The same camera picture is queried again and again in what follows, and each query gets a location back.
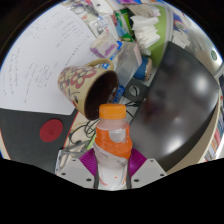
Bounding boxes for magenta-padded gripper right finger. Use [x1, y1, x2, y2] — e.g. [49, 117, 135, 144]
[127, 148, 168, 190]

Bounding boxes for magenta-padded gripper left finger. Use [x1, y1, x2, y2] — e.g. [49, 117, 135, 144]
[54, 148, 100, 190]

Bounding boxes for orange-capped drink bottle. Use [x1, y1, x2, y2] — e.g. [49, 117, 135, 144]
[93, 103, 134, 192]

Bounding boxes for flat round red coaster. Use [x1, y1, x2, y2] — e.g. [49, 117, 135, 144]
[39, 118, 64, 143]

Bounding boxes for black desk mat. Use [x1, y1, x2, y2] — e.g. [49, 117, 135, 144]
[0, 107, 79, 174]

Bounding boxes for black computer monitor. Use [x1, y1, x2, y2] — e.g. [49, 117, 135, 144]
[124, 41, 221, 173]

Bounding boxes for floral patterned mug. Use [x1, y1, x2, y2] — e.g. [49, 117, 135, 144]
[57, 58, 120, 122]

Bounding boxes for blue round container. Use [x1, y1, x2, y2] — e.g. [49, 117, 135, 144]
[138, 55, 154, 81]

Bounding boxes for white paper sheet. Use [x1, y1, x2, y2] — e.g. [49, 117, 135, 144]
[0, 3, 101, 116]

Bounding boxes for purple-printed tissue pack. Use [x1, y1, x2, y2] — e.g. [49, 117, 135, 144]
[89, 31, 123, 61]

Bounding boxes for white tissue stack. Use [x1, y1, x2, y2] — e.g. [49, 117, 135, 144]
[129, 14, 162, 49]

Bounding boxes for black cable bundle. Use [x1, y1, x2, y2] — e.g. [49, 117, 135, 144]
[68, 99, 141, 151]

